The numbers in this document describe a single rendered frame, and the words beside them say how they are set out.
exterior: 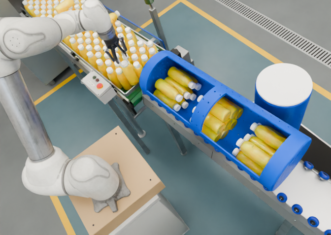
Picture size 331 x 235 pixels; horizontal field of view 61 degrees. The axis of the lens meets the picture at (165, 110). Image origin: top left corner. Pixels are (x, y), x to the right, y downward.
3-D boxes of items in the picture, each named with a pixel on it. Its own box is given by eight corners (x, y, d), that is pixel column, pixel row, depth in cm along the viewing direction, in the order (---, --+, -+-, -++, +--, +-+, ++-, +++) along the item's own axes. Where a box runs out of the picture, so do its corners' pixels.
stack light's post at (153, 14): (181, 98, 286) (151, 11, 195) (179, 96, 288) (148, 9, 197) (184, 95, 287) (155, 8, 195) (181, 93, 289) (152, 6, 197)
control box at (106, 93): (105, 105, 175) (98, 95, 166) (87, 89, 185) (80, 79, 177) (116, 94, 177) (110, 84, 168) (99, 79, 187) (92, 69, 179)
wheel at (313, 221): (320, 223, 117) (321, 221, 118) (310, 216, 119) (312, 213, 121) (314, 230, 119) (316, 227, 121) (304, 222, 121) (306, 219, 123)
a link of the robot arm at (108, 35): (115, 24, 143) (119, 33, 148) (105, 18, 148) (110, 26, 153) (102, 36, 141) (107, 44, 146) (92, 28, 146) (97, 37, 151)
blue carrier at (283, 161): (269, 198, 130) (274, 181, 106) (148, 101, 175) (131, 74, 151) (306, 154, 136) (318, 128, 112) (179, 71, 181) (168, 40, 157)
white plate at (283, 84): (324, 79, 144) (323, 80, 145) (277, 55, 159) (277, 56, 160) (290, 115, 139) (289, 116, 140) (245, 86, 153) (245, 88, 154)
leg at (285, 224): (281, 241, 202) (293, 226, 150) (274, 235, 205) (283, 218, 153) (285, 234, 203) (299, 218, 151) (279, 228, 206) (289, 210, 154)
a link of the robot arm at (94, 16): (114, 17, 146) (91, 21, 149) (101, -8, 133) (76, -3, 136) (112, 32, 140) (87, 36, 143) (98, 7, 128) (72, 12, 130)
